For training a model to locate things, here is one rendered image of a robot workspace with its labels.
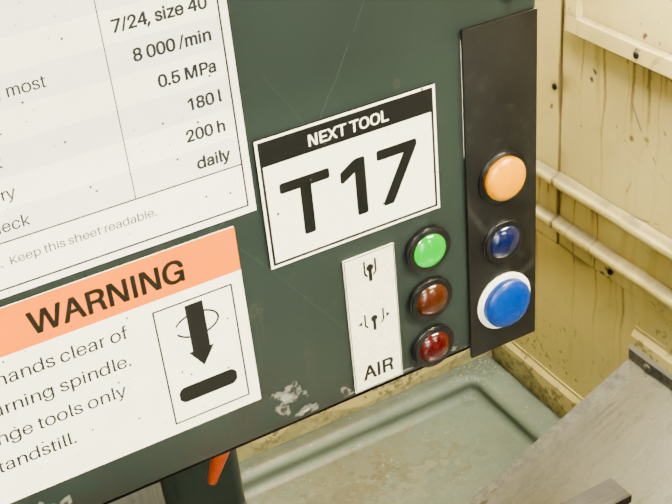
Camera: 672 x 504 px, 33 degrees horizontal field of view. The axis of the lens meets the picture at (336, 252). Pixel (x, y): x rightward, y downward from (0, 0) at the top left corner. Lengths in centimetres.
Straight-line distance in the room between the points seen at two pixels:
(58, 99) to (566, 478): 140
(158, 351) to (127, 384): 2
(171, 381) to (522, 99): 23
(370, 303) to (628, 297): 126
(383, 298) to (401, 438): 154
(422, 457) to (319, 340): 150
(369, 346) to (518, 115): 14
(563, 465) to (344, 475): 45
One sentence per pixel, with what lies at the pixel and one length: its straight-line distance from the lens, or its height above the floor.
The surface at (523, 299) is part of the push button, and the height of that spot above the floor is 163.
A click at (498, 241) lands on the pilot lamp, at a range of 63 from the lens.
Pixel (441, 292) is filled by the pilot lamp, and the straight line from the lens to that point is 62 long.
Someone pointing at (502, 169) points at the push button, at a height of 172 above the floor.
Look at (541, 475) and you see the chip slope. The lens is 181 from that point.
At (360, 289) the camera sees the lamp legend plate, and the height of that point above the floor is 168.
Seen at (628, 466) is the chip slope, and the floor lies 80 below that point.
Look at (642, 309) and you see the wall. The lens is 183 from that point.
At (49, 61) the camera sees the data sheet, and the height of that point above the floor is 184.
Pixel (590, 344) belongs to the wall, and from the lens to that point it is 198.
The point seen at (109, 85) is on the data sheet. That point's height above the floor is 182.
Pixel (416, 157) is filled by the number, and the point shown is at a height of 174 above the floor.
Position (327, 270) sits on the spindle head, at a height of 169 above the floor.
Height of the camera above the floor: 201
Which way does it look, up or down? 33 degrees down
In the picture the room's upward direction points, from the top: 6 degrees counter-clockwise
